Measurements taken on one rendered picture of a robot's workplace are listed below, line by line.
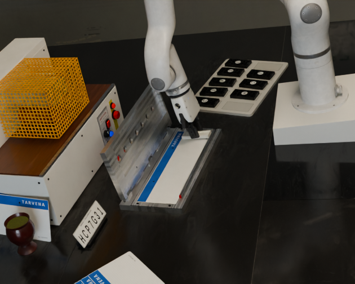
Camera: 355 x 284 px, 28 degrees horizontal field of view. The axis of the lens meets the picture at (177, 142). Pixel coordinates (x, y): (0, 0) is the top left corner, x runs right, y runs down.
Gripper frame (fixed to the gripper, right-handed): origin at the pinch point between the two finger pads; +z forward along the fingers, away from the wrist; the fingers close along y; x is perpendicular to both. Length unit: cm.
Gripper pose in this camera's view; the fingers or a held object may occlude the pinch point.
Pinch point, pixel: (195, 129)
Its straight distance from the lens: 240.6
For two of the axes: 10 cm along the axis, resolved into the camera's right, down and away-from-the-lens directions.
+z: 3.6, 8.2, 4.4
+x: -8.8, 1.4, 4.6
